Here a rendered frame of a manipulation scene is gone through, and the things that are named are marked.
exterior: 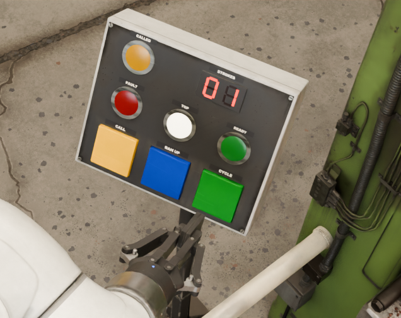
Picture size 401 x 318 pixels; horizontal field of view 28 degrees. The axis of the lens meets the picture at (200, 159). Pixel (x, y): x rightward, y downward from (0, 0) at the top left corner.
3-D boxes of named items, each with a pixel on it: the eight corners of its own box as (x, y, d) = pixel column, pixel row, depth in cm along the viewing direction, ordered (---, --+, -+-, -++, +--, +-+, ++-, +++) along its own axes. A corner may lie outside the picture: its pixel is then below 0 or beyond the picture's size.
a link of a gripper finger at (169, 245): (149, 286, 112) (140, 282, 112) (176, 248, 122) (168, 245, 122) (156, 264, 110) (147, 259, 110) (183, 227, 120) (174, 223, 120)
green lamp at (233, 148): (234, 170, 131) (237, 155, 127) (216, 151, 133) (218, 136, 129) (248, 160, 132) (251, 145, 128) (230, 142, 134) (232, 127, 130)
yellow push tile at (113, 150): (127, 178, 139) (136, 141, 136) (90, 161, 141) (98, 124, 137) (131, 174, 141) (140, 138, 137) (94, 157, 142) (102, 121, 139)
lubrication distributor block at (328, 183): (325, 221, 165) (338, 187, 154) (304, 201, 168) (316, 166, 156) (337, 212, 167) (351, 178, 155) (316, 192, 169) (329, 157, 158)
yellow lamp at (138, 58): (139, 79, 131) (139, 62, 127) (122, 62, 132) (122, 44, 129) (154, 70, 132) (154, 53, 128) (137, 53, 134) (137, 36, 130)
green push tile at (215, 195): (230, 224, 135) (242, 187, 132) (191, 206, 137) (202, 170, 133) (233, 219, 137) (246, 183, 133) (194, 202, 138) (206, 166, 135)
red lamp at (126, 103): (127, 123, 135) (127, 108, 131) (111, 106, 136) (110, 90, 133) (142, 115, 136) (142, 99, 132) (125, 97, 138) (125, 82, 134)
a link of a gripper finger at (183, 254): (161, 266, 110) (171, 270, 110) (191, 231, 120) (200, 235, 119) (154, 288, 112) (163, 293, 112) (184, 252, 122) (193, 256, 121)
